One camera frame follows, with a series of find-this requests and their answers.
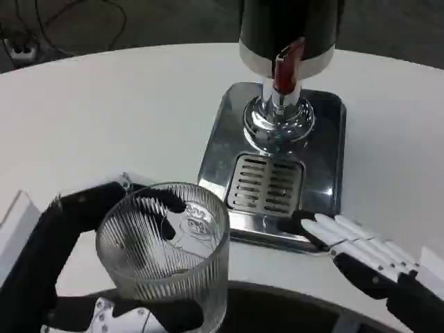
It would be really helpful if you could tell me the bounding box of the clear ribbed glass cup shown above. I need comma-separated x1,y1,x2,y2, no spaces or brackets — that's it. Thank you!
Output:
95,180,231,333

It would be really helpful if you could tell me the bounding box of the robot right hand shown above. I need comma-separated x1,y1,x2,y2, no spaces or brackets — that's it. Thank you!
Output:
277,210,444,333

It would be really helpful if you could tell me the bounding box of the red tap handle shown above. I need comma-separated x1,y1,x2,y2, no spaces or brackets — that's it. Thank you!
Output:
271,37,307,95

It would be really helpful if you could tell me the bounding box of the white power strip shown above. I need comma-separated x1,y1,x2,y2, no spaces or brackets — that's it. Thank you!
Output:
3,36,37,61

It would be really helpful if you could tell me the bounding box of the black drink dispenser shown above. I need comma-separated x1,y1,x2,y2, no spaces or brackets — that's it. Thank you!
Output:
238,0,339,154

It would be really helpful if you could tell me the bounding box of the slotted steel drip grid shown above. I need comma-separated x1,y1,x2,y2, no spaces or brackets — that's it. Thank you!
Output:
225,152,306,214

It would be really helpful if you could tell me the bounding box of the steel drip tray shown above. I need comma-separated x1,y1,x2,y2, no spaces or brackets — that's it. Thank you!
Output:
196,82,348,255

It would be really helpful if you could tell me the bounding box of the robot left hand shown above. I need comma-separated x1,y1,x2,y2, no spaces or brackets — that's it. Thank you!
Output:
0,171,205,333

